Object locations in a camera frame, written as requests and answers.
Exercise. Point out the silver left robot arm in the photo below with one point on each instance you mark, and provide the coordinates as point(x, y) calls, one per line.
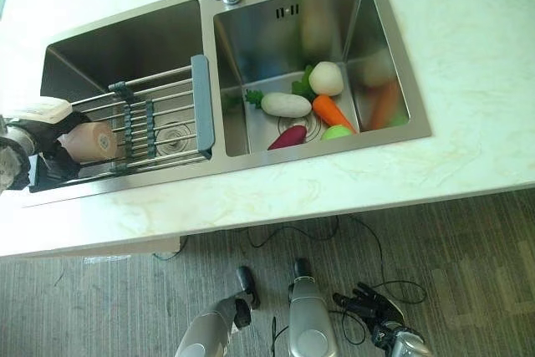
point(12, 156)

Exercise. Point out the round steel sink drain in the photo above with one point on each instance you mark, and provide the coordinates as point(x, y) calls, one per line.
point(175, 137)
point(311, 125)

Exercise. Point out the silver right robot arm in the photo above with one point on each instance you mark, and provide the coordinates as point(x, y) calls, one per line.
point(403, 340)

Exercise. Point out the stainless steel double sink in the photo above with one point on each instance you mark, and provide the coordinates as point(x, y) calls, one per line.
point(138, 43)

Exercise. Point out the pink toy sausage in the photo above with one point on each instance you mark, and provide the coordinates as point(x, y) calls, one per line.
point(90, 142)

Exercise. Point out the long white toy radish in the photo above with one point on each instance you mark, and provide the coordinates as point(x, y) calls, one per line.
point(286, 104)

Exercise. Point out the steel drain rack grey ends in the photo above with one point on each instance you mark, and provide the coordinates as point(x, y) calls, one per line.
point(202, 102)

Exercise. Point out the purple toy sweet potato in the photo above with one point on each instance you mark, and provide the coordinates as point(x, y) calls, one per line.
point(288, 137)

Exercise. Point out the green toy ball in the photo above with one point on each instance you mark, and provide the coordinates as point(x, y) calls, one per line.
point(335, 132)

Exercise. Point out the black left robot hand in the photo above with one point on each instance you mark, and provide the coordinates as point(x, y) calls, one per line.
point(39, 112)

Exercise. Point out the orange toy carrot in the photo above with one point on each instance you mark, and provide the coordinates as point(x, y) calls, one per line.
point(330, 112)

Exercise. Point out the silver right robot leg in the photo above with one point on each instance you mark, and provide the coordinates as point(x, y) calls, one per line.
point(309, 319)

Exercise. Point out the round white toy radish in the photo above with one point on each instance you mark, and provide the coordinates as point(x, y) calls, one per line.
point(327, 78)

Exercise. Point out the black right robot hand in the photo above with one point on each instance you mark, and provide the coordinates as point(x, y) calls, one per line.
point(370, 304)

